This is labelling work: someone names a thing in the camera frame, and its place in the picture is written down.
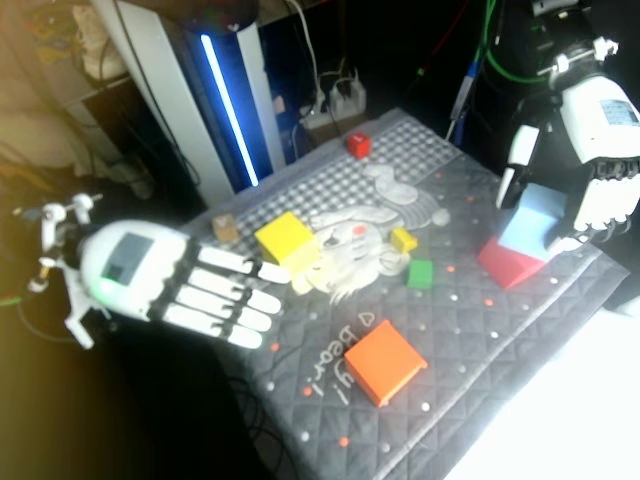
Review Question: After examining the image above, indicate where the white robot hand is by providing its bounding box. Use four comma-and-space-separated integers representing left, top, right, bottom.
77, 218, 293, 350
494, 73, 640, 256

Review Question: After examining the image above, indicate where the light blue cube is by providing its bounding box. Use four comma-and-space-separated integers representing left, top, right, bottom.
498, 183, 569, 263

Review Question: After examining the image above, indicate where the large yellow cube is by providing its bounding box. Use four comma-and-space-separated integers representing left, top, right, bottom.
254, 211, 322, 277

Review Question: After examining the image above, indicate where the small wooden cube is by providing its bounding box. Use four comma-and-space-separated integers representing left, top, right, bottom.
210, 213, 240, 243

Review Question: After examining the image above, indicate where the large red cube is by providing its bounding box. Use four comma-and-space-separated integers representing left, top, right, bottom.
476, 235, 551, 290

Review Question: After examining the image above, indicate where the small yellow cube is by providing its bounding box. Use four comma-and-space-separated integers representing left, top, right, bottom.
389, 227, 419, 254

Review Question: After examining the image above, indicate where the small green cube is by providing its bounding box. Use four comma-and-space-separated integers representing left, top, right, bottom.
405, 258, 434, 290

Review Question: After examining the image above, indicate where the small red cube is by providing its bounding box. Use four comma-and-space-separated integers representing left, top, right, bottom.
346, 132, 373, 159

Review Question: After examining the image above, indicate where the orange cube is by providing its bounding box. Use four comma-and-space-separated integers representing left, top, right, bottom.
343, 319, 429, 409

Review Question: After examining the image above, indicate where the blue and white plug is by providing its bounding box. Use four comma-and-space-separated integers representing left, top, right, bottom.
446, 73, 477, 145

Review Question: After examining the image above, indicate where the white column with blue light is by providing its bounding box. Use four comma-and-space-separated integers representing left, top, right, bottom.
92, 0, 287, 201

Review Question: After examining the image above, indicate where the long white power strip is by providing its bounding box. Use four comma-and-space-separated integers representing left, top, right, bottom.
298, 107, 364, 132

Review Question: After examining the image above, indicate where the white power strip with plugs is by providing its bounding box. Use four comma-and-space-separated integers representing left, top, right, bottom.
327, 77, 367, 114

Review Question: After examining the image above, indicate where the grey quilt with bear print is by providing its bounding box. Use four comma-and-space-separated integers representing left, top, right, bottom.
182, 107, 632, 480

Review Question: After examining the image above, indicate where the green cable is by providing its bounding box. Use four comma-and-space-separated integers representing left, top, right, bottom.
477, 0, 554, 85

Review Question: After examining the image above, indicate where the red cable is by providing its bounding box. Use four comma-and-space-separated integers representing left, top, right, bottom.
416, 0, 472, 79

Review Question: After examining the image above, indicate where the white cable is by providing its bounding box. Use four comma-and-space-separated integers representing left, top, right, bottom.
288, 0, 324, 104

